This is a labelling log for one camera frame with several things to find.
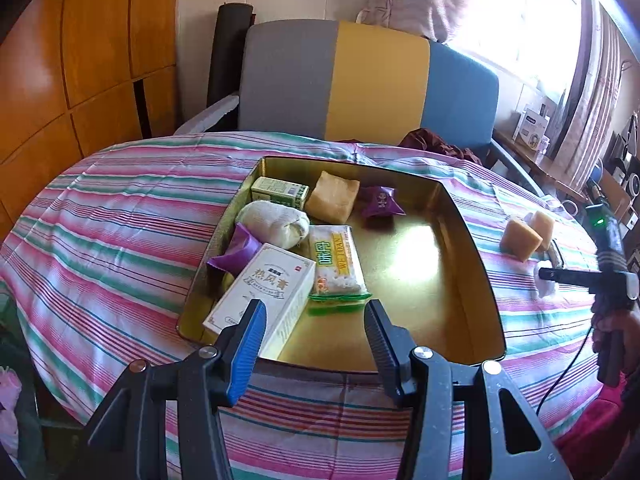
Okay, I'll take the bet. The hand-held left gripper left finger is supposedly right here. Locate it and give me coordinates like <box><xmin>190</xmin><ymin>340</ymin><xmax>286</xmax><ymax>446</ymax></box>
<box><xmin>82</xmin><ymin>299</ymin><xmax>268</xmax><ymax>480</ymax></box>

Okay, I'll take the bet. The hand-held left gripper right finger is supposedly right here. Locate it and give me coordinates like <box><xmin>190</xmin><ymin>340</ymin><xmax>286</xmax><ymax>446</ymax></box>
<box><xmin>363</xmin><ymin>300</ymin><xmax>576</xmax><ymax>480</ymax></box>

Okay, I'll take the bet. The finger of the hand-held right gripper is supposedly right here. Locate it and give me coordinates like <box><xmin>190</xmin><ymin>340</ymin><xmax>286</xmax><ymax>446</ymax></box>
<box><xmin>537</xmin><ymin>267</ymin><xmax>601</xmax><ymax>286</ymax></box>

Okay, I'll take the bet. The white packet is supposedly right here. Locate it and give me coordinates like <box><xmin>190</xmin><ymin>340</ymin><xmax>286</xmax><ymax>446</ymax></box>
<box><xmin>537</xmin><ymin>245</ymin><xmax>565</xmax><ymax>301</ymax></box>

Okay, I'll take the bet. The white medicine box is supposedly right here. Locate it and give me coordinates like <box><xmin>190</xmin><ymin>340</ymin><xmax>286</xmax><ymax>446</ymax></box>
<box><xmin>202</xmin><ymin>242</ymin><xmax>317</xmax><ymax>361</ymax></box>

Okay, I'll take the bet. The gold metal tin tray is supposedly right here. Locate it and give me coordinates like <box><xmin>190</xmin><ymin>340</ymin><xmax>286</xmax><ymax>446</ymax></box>
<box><xmin>176</xmin><ymin>156</ymin><xmax>507</xmax><ymax>373</ymax></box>

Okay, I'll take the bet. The purple snack packet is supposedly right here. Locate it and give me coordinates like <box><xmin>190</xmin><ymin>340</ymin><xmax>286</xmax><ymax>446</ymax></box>
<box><xmin>360</xmin><ymin>185</ymin><xmax>403</xmax><ymax>218</ymax></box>
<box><xmin>209</xmin><ymin>222</ymin><xmax>261</xmax><ymax>273</ymax></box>

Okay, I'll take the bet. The rice cracker packet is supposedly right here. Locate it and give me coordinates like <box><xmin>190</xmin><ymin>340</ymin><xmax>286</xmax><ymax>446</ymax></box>
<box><xmin>307</xmin><ymin>224</ymin><xmax>373</xmax><ymax>317</ymax></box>

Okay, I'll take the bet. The person's right forearm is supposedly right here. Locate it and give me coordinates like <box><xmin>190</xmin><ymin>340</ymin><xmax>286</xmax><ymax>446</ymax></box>
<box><xmin>619</xmin><ymin>327</ymin><xmax>640</xmax><ymax>403</ymax></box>

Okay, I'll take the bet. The person's right hand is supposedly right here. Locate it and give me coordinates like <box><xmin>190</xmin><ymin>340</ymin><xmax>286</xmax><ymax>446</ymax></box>
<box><xmin>590</xmin><ymin>305</ymin><xmax>632</xmax><ymax>358</ymax></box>

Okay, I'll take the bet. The cluttered shelf unit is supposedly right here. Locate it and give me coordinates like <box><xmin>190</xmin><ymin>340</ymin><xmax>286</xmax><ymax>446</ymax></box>
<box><xmin>590</xmin><ymin>115</ymin><xmax>640</xmax><ymax>241</ymax></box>

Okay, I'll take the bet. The wooden desk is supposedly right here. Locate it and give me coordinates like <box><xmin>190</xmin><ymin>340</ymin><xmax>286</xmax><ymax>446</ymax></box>
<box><xmin>492</xmin><ymin>127</ymin><xmax>601</xmax><ymax>206</ymax></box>

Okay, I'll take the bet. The white rolled cloth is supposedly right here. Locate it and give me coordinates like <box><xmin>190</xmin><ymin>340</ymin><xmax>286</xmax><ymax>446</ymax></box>
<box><xmin>235</xmin><ymin>201</ymin><xmax>311</xmax><ymax>250</ymax></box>

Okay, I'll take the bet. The red blanket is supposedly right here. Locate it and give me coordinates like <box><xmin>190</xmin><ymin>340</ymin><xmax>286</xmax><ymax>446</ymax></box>
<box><xmin>545</xmin><ymin>374</ymin><xmax>640</xmax><ymax>467</ymax></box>

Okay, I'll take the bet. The white printed box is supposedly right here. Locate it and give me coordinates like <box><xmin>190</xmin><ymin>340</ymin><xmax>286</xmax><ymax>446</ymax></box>
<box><xmin>512</xmin><ymin>104</ymin><xmax>552</xmax><ymax>149</ymax></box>

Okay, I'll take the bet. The green carton box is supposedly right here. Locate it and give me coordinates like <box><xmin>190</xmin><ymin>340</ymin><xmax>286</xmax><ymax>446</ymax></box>
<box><xmin>250</xmin><ymin>176</ymin><xmax>310</xmax><ymax>211</ymax></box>

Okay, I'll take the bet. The pink checked curtain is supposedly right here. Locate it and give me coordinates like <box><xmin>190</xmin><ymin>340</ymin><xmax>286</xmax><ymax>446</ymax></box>
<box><xmin>550</xmin><ymin>0</ymin><xmax>626</xmax><ymax>186</ymax></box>

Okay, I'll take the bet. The dark red cloth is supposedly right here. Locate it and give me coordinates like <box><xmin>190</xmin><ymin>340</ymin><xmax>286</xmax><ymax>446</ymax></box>
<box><xmin>397</xmin><ymin>129</ymin><xmax>483</xmax><ymax>163</ymax></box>

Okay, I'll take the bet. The striped tablecloth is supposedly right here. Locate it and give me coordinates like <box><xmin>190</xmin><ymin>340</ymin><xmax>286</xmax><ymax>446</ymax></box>
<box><xmin>0</xmin><ymin>130</ymin><xmax>621</xmax><ymax>480</ymax></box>

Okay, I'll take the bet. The pink cloth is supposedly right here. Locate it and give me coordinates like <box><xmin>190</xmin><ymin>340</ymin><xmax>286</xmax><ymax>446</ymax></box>
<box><xmin>0</xmin><ymin>365</ymin><xmax>23</xmax><ymax>438</ymax></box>

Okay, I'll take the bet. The bright window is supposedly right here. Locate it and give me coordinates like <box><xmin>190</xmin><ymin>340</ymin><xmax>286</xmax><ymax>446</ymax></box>
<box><xmin>450</xmin><ymin>0</ymin><xmax>586</xmax><ymax>96</ymax></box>

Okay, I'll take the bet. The grey yellow blue chair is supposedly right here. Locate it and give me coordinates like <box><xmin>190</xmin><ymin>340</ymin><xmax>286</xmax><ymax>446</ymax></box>
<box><xmin>175</xmin><ymin>19</ymin><xmax>546</xmax><ymax>196</ymax></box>

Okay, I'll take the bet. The black rolled mat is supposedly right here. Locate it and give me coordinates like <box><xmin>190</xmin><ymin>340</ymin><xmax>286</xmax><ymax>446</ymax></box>
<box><xmin>206</xmin><ymin>2</ymin><xmax>255</xmax><ymax>133</ymax></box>

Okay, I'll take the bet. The wooden wardrobe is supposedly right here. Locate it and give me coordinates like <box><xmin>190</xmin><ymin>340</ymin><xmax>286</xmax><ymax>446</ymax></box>
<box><xmin>0</xmin><ymin>0</ymin><xmax>181</xmax><ymax>231</ymax></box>

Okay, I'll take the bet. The black cable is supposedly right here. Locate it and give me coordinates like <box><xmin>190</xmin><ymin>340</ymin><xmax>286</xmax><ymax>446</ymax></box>
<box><xmin>537</xmin><ymin>327</ymin><xmax>598</xmax><ymax>413</ymax></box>

